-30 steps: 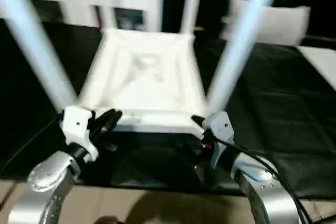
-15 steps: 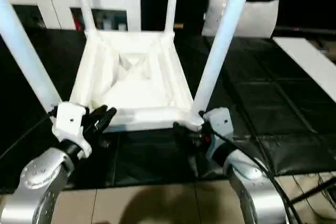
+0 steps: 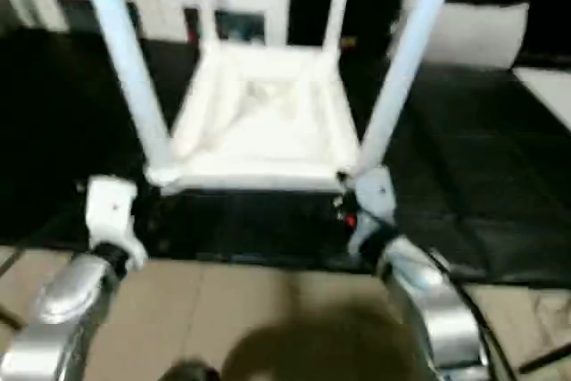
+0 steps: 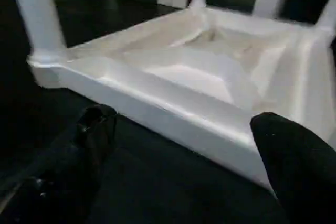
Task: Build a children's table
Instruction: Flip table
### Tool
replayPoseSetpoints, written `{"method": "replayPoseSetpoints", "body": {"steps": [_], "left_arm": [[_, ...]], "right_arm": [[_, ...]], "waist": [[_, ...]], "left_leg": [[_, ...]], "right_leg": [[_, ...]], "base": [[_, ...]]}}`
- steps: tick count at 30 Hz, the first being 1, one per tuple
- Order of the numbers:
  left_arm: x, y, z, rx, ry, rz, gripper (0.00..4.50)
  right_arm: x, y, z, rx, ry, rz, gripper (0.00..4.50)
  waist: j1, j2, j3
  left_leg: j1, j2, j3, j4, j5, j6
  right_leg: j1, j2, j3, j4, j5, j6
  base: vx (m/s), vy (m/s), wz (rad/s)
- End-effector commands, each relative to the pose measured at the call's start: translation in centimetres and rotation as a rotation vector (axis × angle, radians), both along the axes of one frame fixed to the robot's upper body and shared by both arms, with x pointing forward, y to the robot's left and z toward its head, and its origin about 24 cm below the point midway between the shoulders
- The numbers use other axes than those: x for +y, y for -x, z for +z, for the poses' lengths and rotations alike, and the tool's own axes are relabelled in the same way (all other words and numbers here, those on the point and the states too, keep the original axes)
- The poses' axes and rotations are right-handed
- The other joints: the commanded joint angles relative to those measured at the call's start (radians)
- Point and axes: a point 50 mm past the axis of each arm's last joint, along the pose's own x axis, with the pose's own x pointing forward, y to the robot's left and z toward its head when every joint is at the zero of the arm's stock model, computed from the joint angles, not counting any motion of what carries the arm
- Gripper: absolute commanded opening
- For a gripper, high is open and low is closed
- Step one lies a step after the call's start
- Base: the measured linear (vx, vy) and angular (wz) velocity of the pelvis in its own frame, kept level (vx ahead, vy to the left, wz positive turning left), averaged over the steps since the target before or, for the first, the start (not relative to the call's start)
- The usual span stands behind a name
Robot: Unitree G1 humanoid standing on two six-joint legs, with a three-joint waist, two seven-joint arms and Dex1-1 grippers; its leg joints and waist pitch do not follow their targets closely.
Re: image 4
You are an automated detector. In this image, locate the white plastic upturned table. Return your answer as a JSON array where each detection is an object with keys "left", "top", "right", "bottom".
[{"left": 0, "top": 0, "right": 287, "bottom": 224}]

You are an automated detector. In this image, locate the white plastic table top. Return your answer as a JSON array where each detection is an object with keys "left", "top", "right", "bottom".
[{"left": 26, "top": 6, "right": 336, "bottom": 192}]

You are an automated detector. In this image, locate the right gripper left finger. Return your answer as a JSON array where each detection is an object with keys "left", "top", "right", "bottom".
[{"left": 0, "top": 104, "right": 118, "bottom": 224}]

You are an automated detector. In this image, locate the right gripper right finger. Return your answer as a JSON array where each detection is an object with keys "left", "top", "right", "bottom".
[{"left": 250, "top": 112, "right": 336, "bottom": 224}]

